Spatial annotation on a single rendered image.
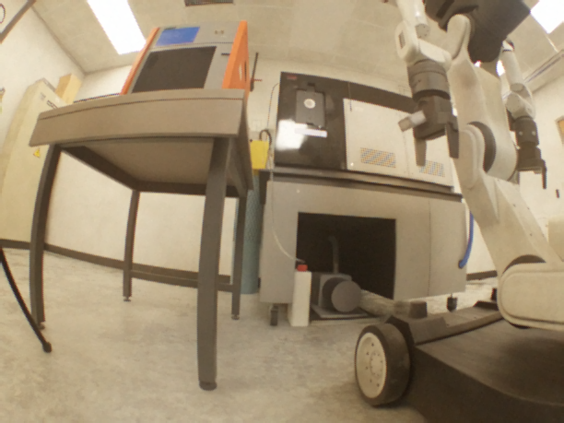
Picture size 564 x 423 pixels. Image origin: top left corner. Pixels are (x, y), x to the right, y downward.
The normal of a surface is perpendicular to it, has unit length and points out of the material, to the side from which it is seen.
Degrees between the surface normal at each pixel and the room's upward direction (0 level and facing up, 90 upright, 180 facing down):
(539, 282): 90
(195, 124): 90
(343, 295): 90
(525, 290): 90
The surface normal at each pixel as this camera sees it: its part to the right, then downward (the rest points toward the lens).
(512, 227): -1.00, -0.07
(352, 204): 0.08, -0.17
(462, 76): -0.93, 0.36
